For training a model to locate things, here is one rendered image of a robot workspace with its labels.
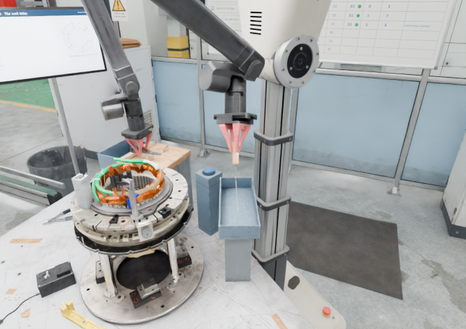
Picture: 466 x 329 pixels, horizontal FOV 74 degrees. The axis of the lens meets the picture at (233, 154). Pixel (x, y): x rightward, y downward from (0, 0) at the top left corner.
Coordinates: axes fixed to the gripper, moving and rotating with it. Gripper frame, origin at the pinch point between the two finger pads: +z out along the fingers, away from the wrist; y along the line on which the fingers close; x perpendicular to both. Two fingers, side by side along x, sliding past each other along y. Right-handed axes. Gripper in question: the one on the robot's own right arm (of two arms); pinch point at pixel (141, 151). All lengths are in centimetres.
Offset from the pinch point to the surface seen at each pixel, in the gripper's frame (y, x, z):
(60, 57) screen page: -35, -76, -24
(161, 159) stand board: -1.7, 6.8, 3.2
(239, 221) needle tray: 14.4, 44.8, 7.2
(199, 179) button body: -2.5, 21.8, 8.6
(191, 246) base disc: 9.5, 23.5, 29.5
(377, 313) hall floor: -57, 97, 114
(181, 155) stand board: -7.6, 11.6, 3.5
